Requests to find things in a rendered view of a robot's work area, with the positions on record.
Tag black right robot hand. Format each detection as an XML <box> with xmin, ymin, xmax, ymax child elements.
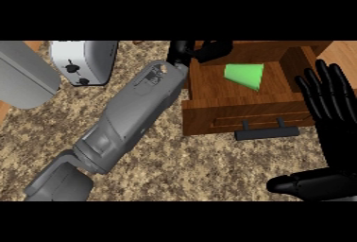
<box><xmin>266</xmin><ymin>59</ymin><xmax>357</xmax><ymax>202</ymax></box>

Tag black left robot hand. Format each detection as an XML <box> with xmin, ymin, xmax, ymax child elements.
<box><xmin>165</xmin><ymin>40</ymin><xmax>235</xmax><ymax>68</ymax></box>

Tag green cup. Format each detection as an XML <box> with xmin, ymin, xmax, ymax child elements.
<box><xmin>223</xmin><ymin>63</ymin><xmax>266</xmax><ymax>93</ymax></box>

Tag brown wooden drawer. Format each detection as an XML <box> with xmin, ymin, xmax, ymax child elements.
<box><xmin>181</xmin><ymin>58</ymin><xmax>314</xmax><ymax>137</ymax></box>

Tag brown wooden cabinet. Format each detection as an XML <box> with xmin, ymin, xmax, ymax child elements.
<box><xmin>193</xmin><ymin>40</ymin><xmax>335</xmax><ymax>94</ymax></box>

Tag silver toaster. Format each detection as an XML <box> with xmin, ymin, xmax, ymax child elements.
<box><xmin>49</xmin><ymin>40</ymin><xmax>120</xmax><ymax>87</ymax></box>

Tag grey rounded appliance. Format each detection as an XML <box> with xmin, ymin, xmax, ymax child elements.
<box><xmin>0</xmin><ymin>40</ymin><xmax>63</xmax><ymax>111</ymax></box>

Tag dark grey drawer handle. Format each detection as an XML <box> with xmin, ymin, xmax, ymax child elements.
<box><xmin>235</xmin><ymin>117</ymin><xmax>301</xmax><ymax>142</ymax></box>

